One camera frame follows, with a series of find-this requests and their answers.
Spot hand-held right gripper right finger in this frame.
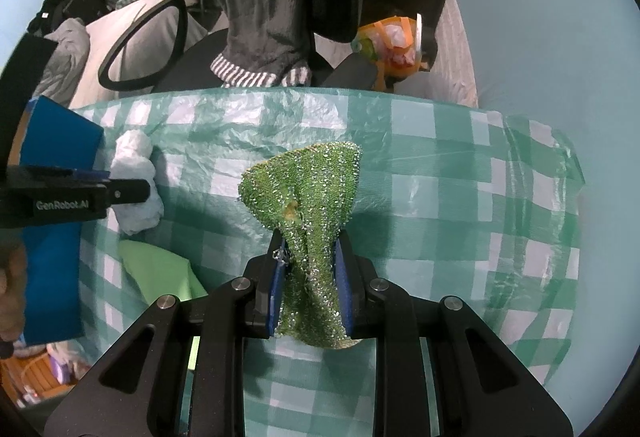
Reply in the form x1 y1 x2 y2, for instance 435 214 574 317
335 231 573 437

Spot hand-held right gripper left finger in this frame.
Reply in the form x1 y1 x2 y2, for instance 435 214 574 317
44 237 290 437

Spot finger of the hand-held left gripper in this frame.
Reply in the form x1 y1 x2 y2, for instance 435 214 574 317
66 169 152 208

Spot white cloth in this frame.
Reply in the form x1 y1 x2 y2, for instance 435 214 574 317
109 129 166 236

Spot cardboard box with blue rim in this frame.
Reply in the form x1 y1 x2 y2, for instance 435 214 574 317
19 96 105 348

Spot light green cloth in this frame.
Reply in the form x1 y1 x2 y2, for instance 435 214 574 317
119 238 209 305

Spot green glitter scouring cloth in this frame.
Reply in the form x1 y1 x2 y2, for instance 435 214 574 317
238 141 363 351

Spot person's left hand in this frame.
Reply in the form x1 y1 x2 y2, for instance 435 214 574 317
0 242 27 347

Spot grey quilted jacket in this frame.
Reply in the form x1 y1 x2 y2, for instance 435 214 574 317
32 17 92 95

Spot black clothes pile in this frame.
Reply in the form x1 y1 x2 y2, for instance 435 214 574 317
27 0 110 38

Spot orange plastic bag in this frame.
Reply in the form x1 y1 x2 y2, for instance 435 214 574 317
351 15 427 92

